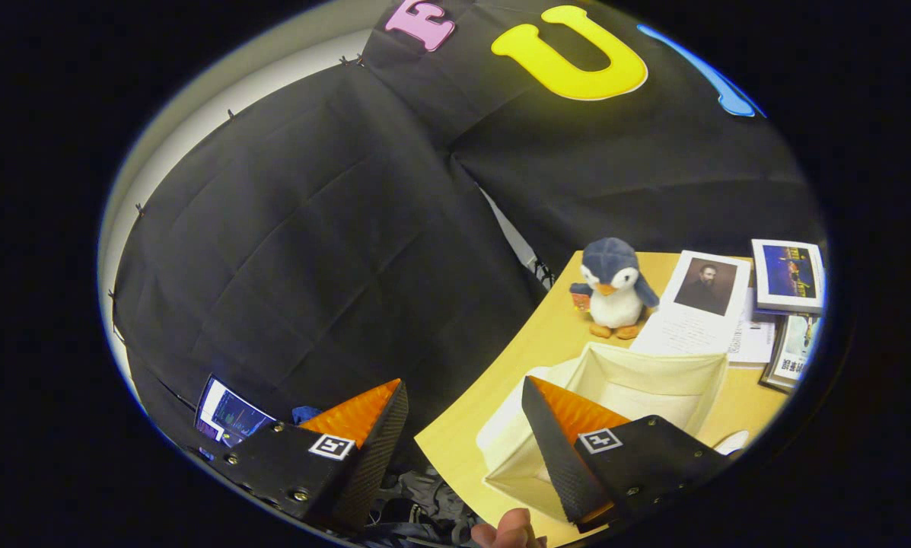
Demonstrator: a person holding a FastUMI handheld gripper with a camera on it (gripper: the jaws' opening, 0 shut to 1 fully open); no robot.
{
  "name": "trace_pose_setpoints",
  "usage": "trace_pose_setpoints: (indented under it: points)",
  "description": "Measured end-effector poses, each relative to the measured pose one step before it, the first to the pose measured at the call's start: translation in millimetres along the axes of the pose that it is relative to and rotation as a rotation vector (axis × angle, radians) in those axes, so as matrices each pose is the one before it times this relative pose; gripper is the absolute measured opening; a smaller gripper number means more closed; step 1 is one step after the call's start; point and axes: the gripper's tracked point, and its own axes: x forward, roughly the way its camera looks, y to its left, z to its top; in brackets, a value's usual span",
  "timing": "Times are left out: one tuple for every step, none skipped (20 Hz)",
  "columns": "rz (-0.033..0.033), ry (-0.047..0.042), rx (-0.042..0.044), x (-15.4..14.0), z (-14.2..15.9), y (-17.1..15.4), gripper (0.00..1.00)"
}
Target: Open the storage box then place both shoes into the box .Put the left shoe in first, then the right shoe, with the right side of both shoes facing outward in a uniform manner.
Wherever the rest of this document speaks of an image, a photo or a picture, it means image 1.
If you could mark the white paper booklet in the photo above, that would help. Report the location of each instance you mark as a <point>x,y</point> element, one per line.
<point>752,339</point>

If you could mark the white striped canvas shoe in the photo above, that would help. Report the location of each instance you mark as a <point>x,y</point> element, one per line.
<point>731,442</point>

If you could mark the grey penguin plush toy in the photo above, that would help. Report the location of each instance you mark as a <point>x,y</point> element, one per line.
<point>615,289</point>

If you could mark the teal cover book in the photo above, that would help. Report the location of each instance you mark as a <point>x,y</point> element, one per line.
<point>794,358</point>

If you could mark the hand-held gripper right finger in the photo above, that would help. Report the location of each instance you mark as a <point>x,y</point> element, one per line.
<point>558,457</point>

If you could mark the beige fabric storage box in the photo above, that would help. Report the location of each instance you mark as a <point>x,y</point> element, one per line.
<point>653,380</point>

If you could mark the lit computer screen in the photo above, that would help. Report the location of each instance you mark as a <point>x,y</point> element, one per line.
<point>230,415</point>

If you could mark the blue night cover book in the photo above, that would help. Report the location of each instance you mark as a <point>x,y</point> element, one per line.
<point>790,274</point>

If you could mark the white portrait cover book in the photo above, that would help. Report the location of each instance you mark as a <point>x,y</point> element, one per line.
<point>699,304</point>

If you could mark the small blue object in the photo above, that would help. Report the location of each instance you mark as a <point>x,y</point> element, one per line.
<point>307,414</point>

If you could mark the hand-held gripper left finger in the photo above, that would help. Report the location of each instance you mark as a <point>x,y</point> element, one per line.
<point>371,457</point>

